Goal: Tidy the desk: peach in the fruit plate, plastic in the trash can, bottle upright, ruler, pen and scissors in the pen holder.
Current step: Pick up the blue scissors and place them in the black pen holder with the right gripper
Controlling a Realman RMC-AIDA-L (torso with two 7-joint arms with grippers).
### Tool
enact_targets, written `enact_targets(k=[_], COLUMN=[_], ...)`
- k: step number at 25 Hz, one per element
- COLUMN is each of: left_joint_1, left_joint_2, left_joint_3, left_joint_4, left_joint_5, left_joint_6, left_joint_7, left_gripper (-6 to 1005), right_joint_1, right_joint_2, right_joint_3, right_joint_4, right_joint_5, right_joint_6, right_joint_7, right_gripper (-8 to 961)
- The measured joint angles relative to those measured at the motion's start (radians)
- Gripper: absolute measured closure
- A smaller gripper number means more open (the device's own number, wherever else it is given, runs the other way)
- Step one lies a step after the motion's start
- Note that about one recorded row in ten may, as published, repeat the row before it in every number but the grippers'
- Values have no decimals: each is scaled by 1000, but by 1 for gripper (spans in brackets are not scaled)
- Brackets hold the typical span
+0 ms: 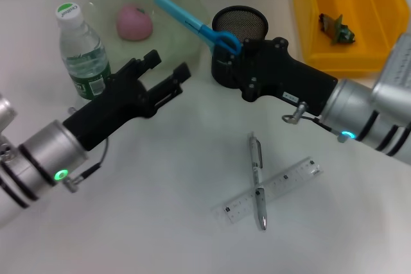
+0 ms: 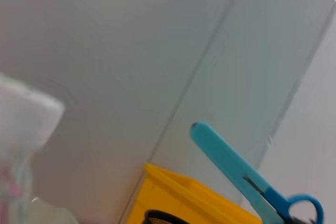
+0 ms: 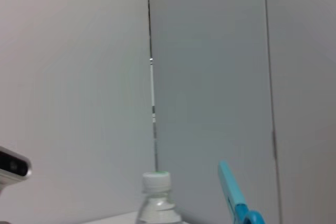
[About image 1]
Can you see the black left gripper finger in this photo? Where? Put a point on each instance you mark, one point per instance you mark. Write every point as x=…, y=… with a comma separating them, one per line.
x=151, y=59
x=181, y=73

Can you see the clear water bottle green label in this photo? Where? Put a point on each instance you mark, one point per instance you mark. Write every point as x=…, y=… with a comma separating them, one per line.
x=85, y=62

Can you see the grey ballpoint pen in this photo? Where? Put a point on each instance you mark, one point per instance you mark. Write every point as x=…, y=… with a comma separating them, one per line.
x=257, y=165

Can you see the blue scissors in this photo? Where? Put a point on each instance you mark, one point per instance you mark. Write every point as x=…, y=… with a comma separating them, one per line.
x=180, y=14

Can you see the green glass fruit plate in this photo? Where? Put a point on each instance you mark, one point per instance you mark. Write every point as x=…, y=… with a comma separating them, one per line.
x=173, y=39

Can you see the pink toy peach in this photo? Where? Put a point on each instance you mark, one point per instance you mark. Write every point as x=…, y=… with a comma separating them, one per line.
x=133, y=23

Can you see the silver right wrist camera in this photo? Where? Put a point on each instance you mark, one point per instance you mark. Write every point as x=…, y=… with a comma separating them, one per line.
x=395, y=75

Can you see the black mesh pen holder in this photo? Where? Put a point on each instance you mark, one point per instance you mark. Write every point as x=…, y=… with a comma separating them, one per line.
x=241, y=20

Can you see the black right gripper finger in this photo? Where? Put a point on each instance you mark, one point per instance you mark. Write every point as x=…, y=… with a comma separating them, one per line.
x=263, y=46
x=234, y=72

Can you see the yellow plastic bin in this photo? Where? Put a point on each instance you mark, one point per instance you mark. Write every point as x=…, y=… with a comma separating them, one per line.
x=350, y=59

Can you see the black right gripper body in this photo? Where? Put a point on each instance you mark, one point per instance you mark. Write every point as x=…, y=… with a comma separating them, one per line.
x=289, y=78

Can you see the clear plastic ruler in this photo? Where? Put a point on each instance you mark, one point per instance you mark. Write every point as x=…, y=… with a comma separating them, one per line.
x=289, y=181

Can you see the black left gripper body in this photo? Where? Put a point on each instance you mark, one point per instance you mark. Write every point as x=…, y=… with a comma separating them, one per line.
x=112, y=110

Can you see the green plastic wrapper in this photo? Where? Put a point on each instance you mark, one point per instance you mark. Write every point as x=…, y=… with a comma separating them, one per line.
x=337, y=30

